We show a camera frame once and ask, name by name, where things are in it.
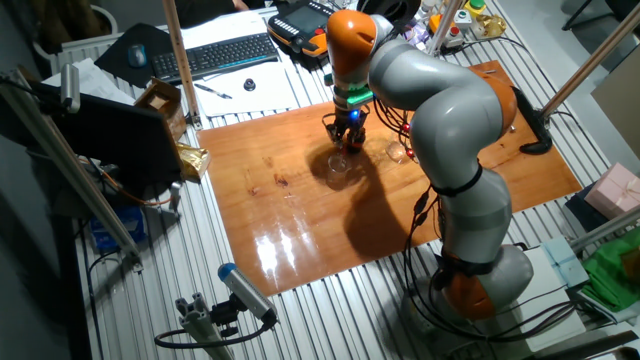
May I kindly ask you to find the clear tapered cup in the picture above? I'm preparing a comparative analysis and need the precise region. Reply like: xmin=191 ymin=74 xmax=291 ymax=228
xmin=383 ymin=133 xmax=410 ymax=165

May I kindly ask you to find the black pen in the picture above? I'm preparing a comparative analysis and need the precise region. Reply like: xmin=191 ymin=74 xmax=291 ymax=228
xmin=193 ymin=82 xmax=234 ymax=100

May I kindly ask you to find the clamped metal frame post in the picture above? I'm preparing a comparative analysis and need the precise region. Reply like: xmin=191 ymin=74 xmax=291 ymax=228
xmin=541 ymin=3 xmax=640 ymax=120

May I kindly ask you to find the green flange mount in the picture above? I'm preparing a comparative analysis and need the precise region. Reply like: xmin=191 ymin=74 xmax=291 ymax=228
xmin=323 ymin=73 xmax=375 ymax=109

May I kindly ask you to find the varnished wooden board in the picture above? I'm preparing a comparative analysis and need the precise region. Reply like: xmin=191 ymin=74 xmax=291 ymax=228
xmin=197 ymin=59 xmax=584 ymax=297

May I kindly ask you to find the dark blue box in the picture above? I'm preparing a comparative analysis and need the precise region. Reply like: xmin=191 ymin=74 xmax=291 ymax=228
xmin=563 ymin=182 xmax=611 ymax=232

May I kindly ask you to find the light blue box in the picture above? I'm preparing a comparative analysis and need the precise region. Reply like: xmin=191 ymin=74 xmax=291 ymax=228
xmin=542 ymin=236 xmax=590 ymax=289

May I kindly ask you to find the beige diagonal frame bar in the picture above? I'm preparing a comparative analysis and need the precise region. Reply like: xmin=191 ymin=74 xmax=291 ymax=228
xmin=0 ymin=69 xmax=144 ymax=271

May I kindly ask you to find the pink gift box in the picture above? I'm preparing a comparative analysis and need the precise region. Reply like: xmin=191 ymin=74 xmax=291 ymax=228
xmin=583 ymin=162 xmax=640 ymax=221

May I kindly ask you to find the gold foil bag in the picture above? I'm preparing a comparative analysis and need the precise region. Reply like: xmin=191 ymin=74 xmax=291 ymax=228
xmin=175 ymin=142 xmax=212 ymax=184

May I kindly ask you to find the black C-clamp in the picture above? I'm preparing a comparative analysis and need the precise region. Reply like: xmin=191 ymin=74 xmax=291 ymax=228
xmin=512 ymin=85 xmax=554 ymax=155

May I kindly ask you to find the grey box with red button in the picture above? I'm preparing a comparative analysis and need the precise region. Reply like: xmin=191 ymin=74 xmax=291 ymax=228
xmin=442 ymin=25 xmax=466 ymax=50

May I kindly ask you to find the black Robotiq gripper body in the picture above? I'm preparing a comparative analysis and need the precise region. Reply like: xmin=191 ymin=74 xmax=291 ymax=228
xmin=332 ymin=103 xmax=371 ymax=134

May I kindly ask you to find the black mouse pad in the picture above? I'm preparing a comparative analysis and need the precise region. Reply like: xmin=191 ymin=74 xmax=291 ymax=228
xmin=93 ymin=22 xmax=174 ymax=89

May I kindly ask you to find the crumpled clear plastic bag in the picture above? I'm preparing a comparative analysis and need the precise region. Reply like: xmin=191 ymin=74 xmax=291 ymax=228
xmin=403 ymin=22 xmax=431 ymax=49

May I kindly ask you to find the open cardboard box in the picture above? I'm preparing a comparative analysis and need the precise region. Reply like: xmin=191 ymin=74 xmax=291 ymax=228
xmin=133 ymin=78 xmax=187 ymax=142

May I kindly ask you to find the black orange teach pendant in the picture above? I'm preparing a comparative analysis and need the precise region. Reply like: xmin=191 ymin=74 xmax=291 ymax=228
xmin=266 ymin=0 xmax=341 ymax=59

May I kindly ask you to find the white base box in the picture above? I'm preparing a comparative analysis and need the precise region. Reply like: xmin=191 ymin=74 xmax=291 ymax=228
xmin=514 ymin=244 xmax=587 ymax=354

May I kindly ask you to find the aluminium profile bar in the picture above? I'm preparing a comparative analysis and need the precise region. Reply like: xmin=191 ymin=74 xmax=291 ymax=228
xmin=569 ymin=204 xmax=640 ymax=254

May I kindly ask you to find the black camera cable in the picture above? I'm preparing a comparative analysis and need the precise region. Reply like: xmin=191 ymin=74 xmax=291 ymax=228
xmin=153 ymin=319 xmax=276 ymax=350

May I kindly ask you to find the grey box with teal button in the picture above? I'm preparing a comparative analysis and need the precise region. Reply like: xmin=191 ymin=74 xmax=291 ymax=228
xmin=453 ymin=8 xmax=474 ymax=30

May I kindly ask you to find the aluminium profile bracket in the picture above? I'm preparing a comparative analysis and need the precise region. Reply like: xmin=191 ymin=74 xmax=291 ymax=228
xmin=174 ymin=292 xmax=236 ymax=360

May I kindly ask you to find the yellow box with green button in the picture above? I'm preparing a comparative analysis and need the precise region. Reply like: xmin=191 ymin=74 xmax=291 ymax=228
xmin=463 ymin=0 xmax=488 ymax=19

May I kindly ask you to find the white radiator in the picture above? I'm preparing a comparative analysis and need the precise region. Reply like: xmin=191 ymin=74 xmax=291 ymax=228
xmin=49 ymin=33 xmax=126 ymax=76

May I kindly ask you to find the beige cardboard panel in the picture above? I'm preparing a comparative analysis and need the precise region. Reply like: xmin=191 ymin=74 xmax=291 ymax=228
xmin=591 ymin=57 xmax=640 ymax=161

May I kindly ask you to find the clear graduated glass beaker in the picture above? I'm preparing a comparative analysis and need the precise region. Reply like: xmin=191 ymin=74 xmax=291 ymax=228
xmin=325 ymin=152 xmax=352 ymax=191

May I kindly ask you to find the blue grey computer mouse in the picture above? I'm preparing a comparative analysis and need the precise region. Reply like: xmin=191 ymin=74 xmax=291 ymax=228
xmin=127 ymin=43 xmax=149 ymax=69

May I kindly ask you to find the grey depth camera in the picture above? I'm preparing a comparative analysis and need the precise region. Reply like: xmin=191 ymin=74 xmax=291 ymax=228
xmin=59 ymin=62 xmax=81 ymax=115

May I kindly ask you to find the black flat monitor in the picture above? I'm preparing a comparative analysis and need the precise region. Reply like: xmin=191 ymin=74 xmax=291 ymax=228
xmin=27 ymin=79 xmax=185 ymax=189

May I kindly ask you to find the black office chair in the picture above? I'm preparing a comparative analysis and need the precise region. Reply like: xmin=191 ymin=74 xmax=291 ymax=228
xmin=562 ymin=0 xmax=640 ymax=31

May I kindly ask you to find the black computer keyboard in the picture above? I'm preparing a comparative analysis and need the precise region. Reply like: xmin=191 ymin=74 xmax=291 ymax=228
xmin=150 ymin=32 xmax=280 ymax=85

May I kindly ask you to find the green cloth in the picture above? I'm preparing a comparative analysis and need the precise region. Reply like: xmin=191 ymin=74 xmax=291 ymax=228
xmin=579 ymin=227 xmax=640 ymax=314

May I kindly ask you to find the crumpled gold wrapper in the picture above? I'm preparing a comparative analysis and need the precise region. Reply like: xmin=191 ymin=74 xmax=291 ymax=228
xmin=472 ymin=13 xmax=509 ymax=40

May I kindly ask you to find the wooden frame post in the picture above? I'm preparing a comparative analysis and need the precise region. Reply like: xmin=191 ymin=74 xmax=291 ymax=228
xmin=161 ymin=0 xmax=203 ymax=130

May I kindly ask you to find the aluminium profile post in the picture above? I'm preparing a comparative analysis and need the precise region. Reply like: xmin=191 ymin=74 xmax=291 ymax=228
xmin=427 ymin=0 xmax=464 ymax=56

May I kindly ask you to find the white paper stack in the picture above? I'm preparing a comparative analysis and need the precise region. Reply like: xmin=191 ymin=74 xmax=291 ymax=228
xmin=42 ymin=57 xmax=136 ymax=106
xmin=179 ymin=9 xmax=271 ymax=51

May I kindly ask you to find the black round spool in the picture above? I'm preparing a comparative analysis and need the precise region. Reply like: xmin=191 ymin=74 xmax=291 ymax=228
xmin=355 ymin=0 xmax=423 ymax=24

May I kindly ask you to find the orange cable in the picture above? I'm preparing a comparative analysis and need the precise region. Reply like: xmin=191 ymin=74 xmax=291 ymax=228
xmin=97 ymin=159 xmax=174 ymax=207

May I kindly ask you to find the white printed paper sheet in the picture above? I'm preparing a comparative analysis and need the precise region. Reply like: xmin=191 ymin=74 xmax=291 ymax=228
xmin=192 ymin=59 xmax=301 ymax=119

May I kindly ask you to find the grey camera with blue cap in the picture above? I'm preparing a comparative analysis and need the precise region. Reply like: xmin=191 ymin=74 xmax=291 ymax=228
xmin=217 ymin=262 xmax=279 ymax=324

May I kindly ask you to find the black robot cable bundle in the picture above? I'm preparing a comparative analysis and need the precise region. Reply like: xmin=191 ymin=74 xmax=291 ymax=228
xmin=372 ymin=97 xmax=581 ymax=346

